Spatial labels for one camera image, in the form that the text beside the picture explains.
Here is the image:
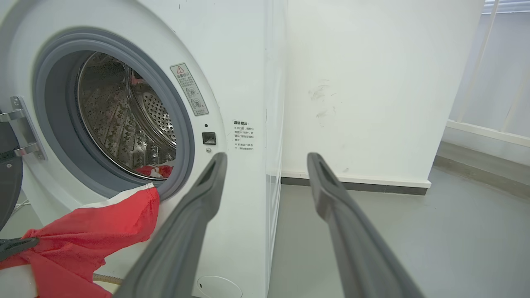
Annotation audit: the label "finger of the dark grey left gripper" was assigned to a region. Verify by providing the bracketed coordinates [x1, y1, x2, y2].
[0, 238, 40, 262]

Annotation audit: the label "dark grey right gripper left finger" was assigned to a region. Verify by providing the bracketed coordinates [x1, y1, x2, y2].
[113, 152, 228, 298]

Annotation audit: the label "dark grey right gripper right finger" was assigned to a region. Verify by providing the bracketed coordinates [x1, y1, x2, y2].
[307, 152, 425, 298]

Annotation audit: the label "red garment with white hem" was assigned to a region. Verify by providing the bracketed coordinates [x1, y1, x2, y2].
[0, 183, 160, 298]

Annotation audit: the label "dark round washing machine door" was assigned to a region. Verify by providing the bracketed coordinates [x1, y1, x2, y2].
[0, 120, 24, 231]

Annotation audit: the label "white front-load washing machine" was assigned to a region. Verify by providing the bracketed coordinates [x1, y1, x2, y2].
[0, 0, 288, 298]

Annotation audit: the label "dark grey baseboard strip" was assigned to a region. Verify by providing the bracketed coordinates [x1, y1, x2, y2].
[281, 176, 429, 196]

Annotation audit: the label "red and white garment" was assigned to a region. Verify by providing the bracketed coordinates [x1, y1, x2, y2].
[135, 164, 174, 179]

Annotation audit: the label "black text notice label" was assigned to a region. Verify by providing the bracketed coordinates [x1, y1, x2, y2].
[233, 120, 255, 151]

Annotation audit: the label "metal door hinge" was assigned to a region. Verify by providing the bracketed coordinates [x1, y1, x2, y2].
[0, 96, 47, 161]

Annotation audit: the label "warning sticker with red triangle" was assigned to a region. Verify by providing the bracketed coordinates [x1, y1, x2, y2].
[170, 63, 209, 116]

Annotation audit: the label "thin white cable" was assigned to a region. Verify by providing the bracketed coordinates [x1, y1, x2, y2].
[9, 199, 30, 216]

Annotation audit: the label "beige corrugated drain hose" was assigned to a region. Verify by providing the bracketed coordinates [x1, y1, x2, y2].
[93, 273, 125, 286]

